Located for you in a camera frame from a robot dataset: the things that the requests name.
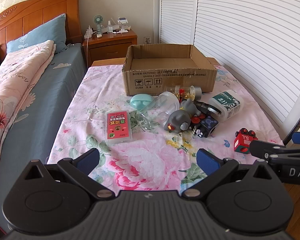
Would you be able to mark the large blue pillow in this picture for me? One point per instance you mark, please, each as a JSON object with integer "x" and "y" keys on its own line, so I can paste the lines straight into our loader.
{"x": 40, "y": 33}

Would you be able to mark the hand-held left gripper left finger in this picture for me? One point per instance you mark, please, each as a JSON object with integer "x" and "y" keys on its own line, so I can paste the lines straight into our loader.
{"x": 88, "y": 159}

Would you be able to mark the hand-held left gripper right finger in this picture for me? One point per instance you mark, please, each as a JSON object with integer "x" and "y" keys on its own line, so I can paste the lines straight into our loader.
{"x": 207, "y": 162}

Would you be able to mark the pink floral cloth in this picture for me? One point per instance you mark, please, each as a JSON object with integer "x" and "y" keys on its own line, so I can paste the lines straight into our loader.
{"x": 145, "y": 152}

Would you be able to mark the white louvered wardrobe door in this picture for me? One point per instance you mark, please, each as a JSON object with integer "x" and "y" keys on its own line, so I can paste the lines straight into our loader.
{"x": 252, "y": 35}
{"x": 178, "y": 12}

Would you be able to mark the teal plastic case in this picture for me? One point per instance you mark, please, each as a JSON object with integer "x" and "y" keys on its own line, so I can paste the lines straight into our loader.
{"x": 140, "y": 102}

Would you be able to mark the wooden bed headboard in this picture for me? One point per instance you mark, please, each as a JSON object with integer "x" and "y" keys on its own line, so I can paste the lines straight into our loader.
{"x": 35, "y": 12}

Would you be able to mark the clear small bottle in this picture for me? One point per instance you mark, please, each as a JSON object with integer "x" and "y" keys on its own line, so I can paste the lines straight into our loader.
{"x": 110, "y": 27}

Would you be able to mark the white container with green label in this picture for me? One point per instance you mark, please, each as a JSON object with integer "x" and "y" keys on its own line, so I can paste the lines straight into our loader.
{"x": 226, "y": 105}

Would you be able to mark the black toy train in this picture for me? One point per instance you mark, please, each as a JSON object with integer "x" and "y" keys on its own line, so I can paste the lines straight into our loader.
{"x": 208, "y": 125}

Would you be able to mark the red toy train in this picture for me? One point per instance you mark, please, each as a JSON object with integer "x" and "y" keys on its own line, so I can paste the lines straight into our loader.
{"x": 243, "y": 141}

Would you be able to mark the wooden nightstand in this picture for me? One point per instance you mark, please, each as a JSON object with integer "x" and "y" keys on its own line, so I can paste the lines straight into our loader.
{"x": 110, "y": 47}

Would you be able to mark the brown cardboard box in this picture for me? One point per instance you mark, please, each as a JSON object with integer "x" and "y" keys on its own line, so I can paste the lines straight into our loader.
{"x": 165, "y": 80}

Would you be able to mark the white power strip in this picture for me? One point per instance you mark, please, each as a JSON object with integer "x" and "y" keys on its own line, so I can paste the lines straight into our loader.
{"x": 90, "y": 33}

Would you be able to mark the white phone stand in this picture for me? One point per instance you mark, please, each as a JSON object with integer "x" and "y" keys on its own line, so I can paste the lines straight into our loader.
{"x": 122, "y": 23}

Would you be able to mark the pink quilt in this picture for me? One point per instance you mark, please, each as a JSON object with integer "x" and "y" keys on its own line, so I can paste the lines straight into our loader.
{"x": 12, "y": 80}

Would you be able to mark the white wall socket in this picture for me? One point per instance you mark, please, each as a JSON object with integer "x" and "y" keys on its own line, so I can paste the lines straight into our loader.
{"x": 147, "y": 40}

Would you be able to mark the small green desk fan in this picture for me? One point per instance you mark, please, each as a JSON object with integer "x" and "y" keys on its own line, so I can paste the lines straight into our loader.
{"x": 98, "y": 21}

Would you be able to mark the pink card box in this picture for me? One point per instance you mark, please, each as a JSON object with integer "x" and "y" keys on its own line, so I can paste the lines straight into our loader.
{"x": 118, "y": 127}

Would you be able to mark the grey toy animal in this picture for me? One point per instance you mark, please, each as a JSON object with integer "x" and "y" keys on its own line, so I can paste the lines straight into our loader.
{"x": 180, "y": 118}

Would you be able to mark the clear case with dark discs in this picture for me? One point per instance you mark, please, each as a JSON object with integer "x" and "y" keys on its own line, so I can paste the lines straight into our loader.
{"x": 210, "y": 108}

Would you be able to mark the blue bedsheet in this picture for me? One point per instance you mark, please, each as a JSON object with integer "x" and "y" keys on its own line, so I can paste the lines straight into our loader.
{"x": 62, "y": 80}

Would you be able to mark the clear tube with red part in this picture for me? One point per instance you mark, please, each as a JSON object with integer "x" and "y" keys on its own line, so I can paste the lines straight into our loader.
{"x": 183, "y": 92}

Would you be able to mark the clear plastic cup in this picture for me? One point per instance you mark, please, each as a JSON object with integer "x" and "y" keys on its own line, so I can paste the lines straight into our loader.
{"x": 168, "y": 106}

